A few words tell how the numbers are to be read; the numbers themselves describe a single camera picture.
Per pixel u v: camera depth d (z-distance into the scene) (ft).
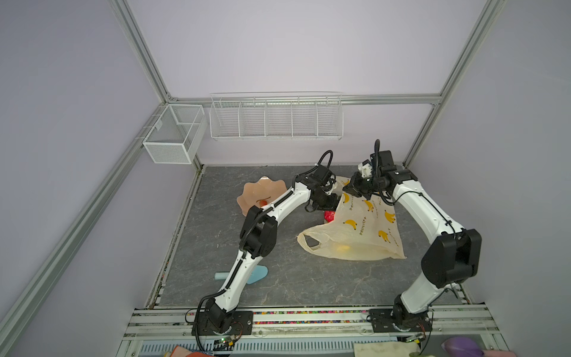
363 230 2.66
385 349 2.24
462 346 2.29
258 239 1.98
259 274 2.76
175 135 3.18
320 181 2.57
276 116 3.24
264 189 3.54
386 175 2.05
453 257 1.48
